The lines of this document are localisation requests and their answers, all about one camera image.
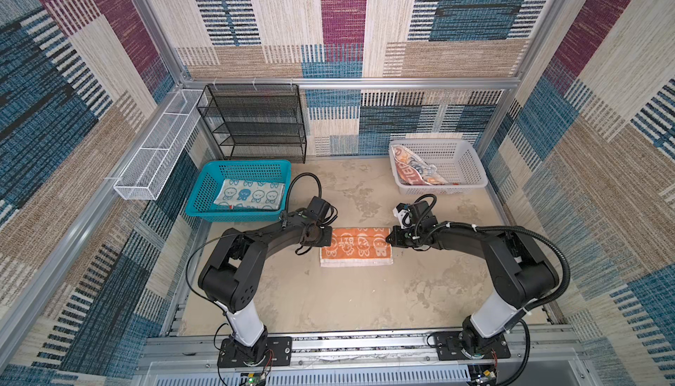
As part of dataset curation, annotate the orange and cream towel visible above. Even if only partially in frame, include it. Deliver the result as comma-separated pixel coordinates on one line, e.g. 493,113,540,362
320,228,393,268

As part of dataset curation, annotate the blue and cream towel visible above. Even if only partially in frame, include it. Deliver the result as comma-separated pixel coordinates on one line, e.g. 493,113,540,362
214,179,286,210

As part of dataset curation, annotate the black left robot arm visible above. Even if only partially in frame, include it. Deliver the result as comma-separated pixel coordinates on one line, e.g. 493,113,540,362
198,196,339,368

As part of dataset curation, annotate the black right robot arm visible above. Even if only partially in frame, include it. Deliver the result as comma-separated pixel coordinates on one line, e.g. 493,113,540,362
386,194,570,359

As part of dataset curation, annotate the white plastic laundry basket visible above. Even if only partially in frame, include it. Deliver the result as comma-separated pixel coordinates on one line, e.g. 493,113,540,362
388,138,488,195

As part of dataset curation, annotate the teal plastic basket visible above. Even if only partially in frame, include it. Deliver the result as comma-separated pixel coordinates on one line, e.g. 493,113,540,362
186,160,291,223

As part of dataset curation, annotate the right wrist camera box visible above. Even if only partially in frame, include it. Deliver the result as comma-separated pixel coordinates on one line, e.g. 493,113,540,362
393,203,413,230

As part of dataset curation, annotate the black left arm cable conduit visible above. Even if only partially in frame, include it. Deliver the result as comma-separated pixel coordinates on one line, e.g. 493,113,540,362
283,172,339,224

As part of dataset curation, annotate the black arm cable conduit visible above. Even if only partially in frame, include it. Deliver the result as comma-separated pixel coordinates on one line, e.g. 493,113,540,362
410,193,571,310
283,172,339,224

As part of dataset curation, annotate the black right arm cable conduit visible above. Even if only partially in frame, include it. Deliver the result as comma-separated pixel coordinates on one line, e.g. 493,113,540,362
410,193,571,310

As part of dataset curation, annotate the black wire shelf rack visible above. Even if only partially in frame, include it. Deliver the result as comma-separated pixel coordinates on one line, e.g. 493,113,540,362
196,84,308,163

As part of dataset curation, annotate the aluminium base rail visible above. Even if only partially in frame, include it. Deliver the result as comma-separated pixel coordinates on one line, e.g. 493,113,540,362
132,324,601,385

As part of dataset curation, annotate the white wire mesh tray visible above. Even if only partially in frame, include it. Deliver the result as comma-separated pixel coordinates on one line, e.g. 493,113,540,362
114,89,202,201

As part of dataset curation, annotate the aluminium frame post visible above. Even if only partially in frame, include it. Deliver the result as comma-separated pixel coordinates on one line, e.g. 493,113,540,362
475,0,567,157

